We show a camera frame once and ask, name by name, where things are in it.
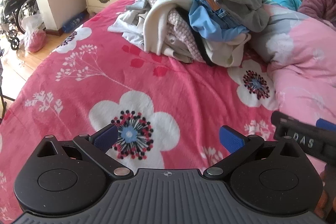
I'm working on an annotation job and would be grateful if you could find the white garment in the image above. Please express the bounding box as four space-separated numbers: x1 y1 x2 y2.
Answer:
108 0 158 46

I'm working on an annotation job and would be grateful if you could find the cream fleece garment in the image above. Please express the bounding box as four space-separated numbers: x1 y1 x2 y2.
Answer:
143 0 195 55

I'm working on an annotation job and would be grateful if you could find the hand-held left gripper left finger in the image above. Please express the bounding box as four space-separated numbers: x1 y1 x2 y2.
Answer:
33 124 134 179

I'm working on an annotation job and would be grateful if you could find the pink floral blanket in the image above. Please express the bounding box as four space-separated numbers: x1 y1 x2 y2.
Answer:
0 0 336 224

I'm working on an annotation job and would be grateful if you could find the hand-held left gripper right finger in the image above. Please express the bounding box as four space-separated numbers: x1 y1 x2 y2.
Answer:
203 125 305 180

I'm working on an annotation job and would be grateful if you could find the ivory garment with black trim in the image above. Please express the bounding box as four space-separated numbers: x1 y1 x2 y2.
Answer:
205 35 252 68

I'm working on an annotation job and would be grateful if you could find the pale pink floral quilt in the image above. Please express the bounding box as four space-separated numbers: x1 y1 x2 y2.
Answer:
252 4 336 169

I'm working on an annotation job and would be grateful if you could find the plastic bag with pink contents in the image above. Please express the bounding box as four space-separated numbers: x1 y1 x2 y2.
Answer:
21 14 48 53

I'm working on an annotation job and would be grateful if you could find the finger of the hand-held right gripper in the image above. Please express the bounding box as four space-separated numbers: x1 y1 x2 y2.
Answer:
316 118 336 133

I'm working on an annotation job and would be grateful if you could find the blue water bottle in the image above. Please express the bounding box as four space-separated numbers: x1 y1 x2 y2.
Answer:
62 13 86 33

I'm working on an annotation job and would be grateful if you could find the light blue garment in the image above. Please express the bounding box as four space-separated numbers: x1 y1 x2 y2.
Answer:
189 1 250 43

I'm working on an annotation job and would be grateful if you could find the black wheelchair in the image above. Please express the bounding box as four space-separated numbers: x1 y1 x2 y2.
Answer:
0 0 40 51

